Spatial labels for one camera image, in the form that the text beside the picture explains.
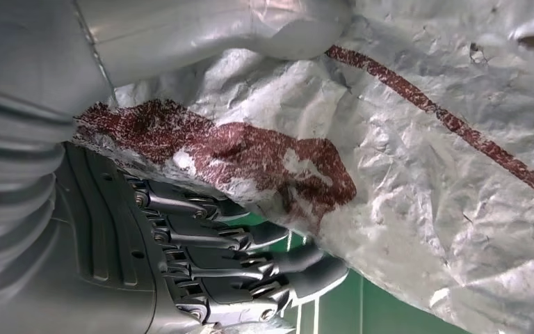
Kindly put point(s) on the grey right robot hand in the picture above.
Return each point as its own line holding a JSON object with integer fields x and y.
{"x": 110, "y": 249}

